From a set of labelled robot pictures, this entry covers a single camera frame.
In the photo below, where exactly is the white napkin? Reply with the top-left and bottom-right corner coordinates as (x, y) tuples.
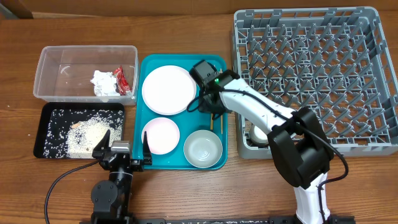
(90, 70), (120, 96)

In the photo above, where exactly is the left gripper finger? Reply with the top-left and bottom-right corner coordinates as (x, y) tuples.
(92, 130), (111, 159)
(142, 131), (152, 166)

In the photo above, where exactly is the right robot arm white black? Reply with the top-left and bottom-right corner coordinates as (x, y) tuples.
(189, 60), (349, 223)

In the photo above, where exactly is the grey bowl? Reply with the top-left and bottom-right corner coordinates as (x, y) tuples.
(183, 130), (223, 169)

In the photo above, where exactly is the clear plastic bin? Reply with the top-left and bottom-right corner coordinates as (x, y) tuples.
(33, 45), (140, 105)

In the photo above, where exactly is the red snack wrapper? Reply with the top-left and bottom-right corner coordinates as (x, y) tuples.
(113, 66), (132, 96)

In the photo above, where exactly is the pink plate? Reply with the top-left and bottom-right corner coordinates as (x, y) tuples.
(142, 65), (197, 116)

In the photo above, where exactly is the spilled rice pile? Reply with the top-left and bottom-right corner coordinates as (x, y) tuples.
(43, 109), (124, 158)

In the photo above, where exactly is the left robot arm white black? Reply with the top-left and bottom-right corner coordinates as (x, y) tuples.
(91, 131), (152, 223)

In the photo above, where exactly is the grey dishwasher rack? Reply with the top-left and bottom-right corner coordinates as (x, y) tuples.
(232, 7), (397, 156)

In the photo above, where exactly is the black tray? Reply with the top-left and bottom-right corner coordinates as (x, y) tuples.
(34, 103), (126, 158)

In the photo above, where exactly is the teal serving tray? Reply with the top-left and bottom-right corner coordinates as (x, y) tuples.
(132, 54), (228, 170)

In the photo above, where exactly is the white cup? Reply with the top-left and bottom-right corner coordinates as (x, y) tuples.
(249, 125), (268, 147)

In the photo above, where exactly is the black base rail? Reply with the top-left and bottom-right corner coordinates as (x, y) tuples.
(80, 214), (355, 224)

